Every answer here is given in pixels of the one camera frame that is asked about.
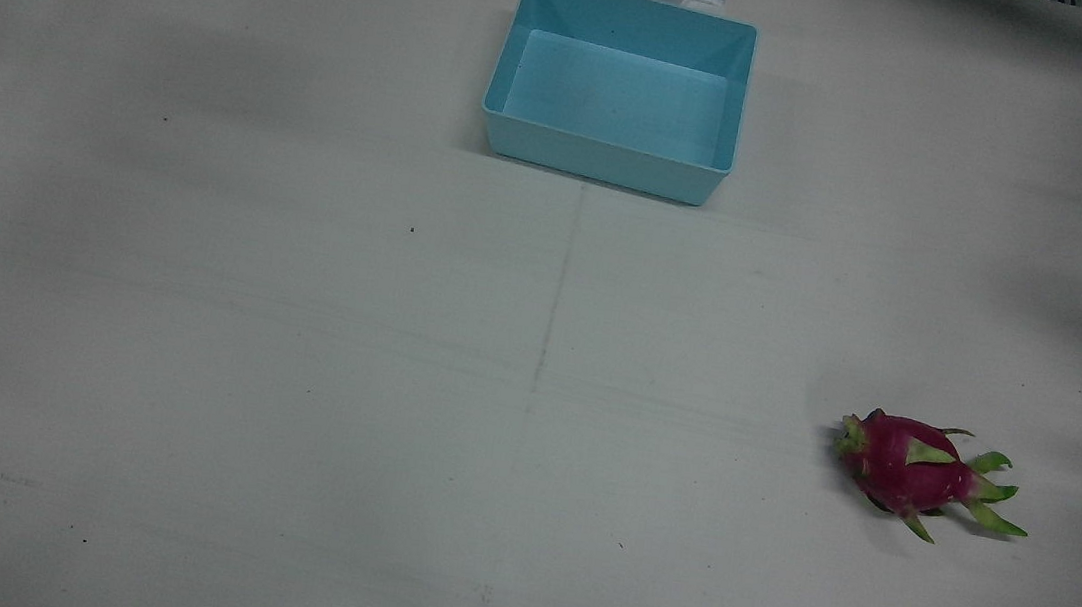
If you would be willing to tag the red dragon fruit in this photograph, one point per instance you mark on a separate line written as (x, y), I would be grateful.
(901, 467)

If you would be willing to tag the light blue plastic bin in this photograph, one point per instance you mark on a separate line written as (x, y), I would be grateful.
(624, 91)

